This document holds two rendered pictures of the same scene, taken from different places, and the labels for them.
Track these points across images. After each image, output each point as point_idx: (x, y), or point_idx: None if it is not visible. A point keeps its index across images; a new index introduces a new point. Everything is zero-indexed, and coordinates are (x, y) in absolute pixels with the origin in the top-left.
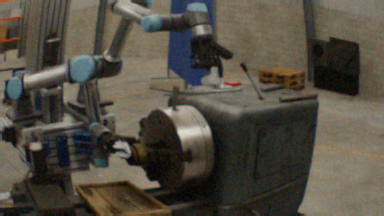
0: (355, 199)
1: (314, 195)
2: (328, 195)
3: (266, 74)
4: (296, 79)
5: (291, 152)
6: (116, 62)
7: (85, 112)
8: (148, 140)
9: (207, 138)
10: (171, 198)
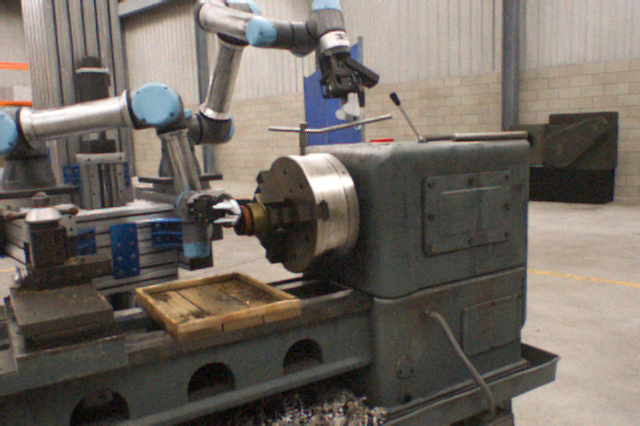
0: None
1: (544, 343)
2: (577, 347)
3: None
4: None
5: (483, 220)
6: (222, 120)
7: (174, 188)
8: (269, 198)
9: (348, 187)
10: (303, 294)
